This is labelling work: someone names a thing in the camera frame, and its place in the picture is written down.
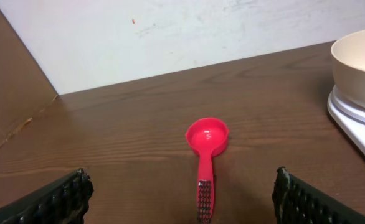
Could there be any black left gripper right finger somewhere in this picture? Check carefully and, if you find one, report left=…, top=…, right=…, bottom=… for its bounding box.
left=272, top=167, right=365, bottom=224

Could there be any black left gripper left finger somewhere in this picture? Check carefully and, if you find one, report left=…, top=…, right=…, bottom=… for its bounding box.
left=0, top=168, right=94, bottom=224

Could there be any red plastic measuring scoop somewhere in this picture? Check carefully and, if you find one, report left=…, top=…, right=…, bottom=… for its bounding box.
left=185, top=118, right=229, bottom=223

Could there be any white digital kitchen scale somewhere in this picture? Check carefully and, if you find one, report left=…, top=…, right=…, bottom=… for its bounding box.
left=327, top=87, right=365, bottom=155

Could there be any cream round bowl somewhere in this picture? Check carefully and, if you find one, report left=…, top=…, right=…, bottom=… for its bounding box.
left=331, top=30, right=365, bottom=108

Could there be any brown cardboard panel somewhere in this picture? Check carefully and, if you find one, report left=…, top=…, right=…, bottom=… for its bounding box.
left=0, top=11, right=57, bottom=147

